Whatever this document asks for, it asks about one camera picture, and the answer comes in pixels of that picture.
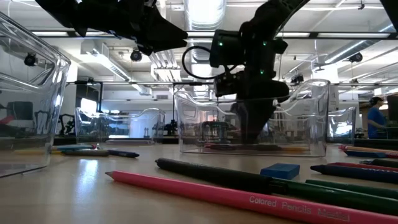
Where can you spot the pink colored pencil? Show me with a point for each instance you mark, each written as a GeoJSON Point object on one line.
{"type": "Point", "coordinates": [217, 194]}

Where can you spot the white ceiling pipe bundle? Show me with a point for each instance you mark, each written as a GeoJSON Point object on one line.
{"type": "Point", "coordinates": [164, 71]}

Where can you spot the dark blue pen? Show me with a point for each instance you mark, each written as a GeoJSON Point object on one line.
{"type": "Point", "coordinates": [124, 154]}

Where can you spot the black plastic device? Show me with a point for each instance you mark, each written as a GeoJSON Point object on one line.
{"type": "Point", "coordinates": [214, 126]}

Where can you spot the green pen with dark cap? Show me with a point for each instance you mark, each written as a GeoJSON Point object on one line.
{"type": "Point", "coordinates": [217, 175]}

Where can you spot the blue eraser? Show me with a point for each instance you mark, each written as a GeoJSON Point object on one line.
{"type": "Point", "coordinates": [280, 171]}
{"type": "Point", "coordinates": [365, 154]}

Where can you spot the black pen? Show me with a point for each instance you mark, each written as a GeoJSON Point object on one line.
{"type": "Point", "coordinates": [385, 163]}

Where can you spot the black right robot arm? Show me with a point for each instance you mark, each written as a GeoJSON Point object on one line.
{"type": "Point", "coordinates": [270, 15]}

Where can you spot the lit white screen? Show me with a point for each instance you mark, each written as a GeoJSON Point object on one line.
{"type": "Point", "coordinates": [88, 105]}

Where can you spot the black background rig frame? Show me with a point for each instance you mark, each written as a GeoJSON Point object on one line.
{"type": "Point", "coordinates": [88, 91]}

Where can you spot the silver ventilation duct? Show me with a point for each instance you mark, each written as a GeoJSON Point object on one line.
{"type": "Point", "coordinates": [203, 15]}

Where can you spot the blue crayon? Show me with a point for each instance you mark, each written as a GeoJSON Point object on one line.
{"type": "Point", "coordinates": [357, 174]}

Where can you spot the clear plastic bin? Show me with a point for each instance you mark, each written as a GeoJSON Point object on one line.
{"type": "Point", "coordinates": [46, 93]}
{"type": "Point", "coordinates": [342, 127]}
{"type": "Point", "coordinates": [93, 124]}
{"type": "Point", "coordinates": [311, 130]}

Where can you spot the white column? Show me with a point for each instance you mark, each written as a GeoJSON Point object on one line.
{"type": "Point", "coordinates": [323, 73]}

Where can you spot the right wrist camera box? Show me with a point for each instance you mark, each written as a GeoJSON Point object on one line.
{"type": "Point", "coordinates": [227, 85]}

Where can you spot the yellow pencil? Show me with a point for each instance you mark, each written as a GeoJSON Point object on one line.
{"type": "Point", "coordinates": [57, 152]}

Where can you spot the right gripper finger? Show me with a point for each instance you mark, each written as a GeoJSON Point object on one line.
{"type": "Point", "coordinates": [253, 121]}

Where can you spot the green marker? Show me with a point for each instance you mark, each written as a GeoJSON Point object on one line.
{"type": "Point", "coordinates": [357, 188]}

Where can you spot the red-orange eraser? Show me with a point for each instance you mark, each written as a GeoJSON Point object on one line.
{"type": "Point", "coordinates": [7, 120]}

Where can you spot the blue pencil with red end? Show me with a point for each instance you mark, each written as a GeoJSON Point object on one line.
{"type": "Point", "coordinates": [74, 148]}

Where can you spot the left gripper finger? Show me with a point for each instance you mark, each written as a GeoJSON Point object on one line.
{"type": "Point", "coordinates": [158, 34]}

